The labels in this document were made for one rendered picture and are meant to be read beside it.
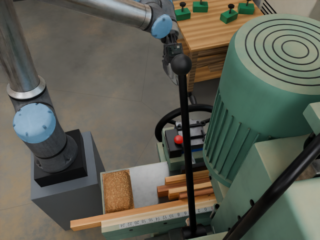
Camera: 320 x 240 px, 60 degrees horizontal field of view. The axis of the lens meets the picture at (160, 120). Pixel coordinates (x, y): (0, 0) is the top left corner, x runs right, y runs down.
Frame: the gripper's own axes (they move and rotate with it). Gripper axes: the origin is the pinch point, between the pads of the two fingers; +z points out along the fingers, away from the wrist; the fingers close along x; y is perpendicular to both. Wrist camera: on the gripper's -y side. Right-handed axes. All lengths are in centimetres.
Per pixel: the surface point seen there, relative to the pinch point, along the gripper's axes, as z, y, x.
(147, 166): 32.9, 10.4, -17.3
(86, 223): 47, 20, -37
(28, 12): -164, -161, -111
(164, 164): 33.0, 10.5, -11.6
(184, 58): 22, 66, -11
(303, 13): -53, -43, 99
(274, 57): 27, 73, -1
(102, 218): 46, 19, -33
